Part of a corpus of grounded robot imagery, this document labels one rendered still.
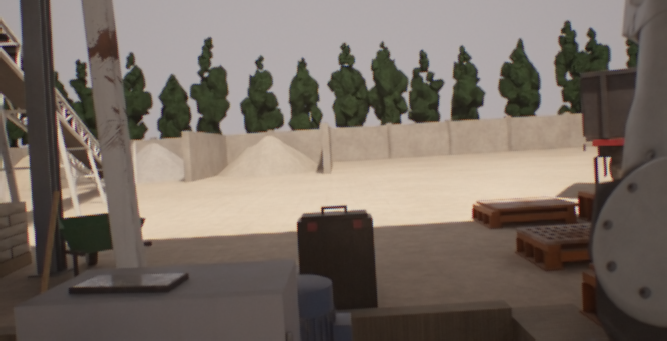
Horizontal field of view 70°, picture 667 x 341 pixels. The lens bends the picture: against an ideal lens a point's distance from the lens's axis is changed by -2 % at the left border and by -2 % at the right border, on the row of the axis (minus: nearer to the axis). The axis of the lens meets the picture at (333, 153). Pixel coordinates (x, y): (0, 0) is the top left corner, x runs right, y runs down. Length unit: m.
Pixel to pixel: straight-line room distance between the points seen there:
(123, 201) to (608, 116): 7.98
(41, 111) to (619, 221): 5.51
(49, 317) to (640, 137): 0.78
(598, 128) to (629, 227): 8.49
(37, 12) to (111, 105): 4.38
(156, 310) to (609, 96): 8.32
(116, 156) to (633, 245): 1.32
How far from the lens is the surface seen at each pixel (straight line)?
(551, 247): 4.37
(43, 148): 5.60
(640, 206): 0.26
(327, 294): 1.57
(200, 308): 0.76
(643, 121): 0.32
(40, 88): 5.65
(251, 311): 0.75
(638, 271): 0.25
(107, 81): 1.46
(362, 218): 3.26
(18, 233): 6.30
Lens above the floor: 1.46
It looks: 1 degrees down
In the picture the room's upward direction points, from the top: 3 degrees counter-clockwise
